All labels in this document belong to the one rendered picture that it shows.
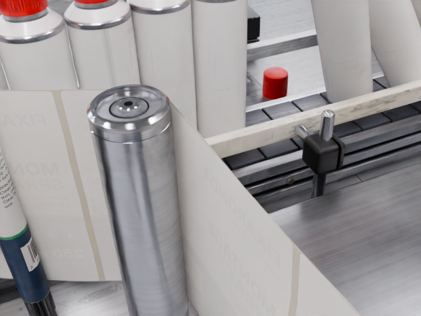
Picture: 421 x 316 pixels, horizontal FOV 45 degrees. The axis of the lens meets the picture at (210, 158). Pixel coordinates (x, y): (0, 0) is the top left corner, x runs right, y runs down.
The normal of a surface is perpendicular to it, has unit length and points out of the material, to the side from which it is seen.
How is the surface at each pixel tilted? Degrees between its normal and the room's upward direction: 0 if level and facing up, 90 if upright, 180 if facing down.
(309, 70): 0
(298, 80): 0
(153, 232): 90
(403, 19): 82
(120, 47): 90
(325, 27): 112
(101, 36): 90
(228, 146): 90
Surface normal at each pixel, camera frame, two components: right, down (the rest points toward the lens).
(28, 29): 0.20, -0.22
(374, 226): -0.03, -0.79
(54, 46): 0.84, 0.31
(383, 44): -0.52, 0.78
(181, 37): 0.67, 0.44
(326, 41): -0.69, 0.69
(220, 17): 0.08, 0.61
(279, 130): 0.40, 0.55
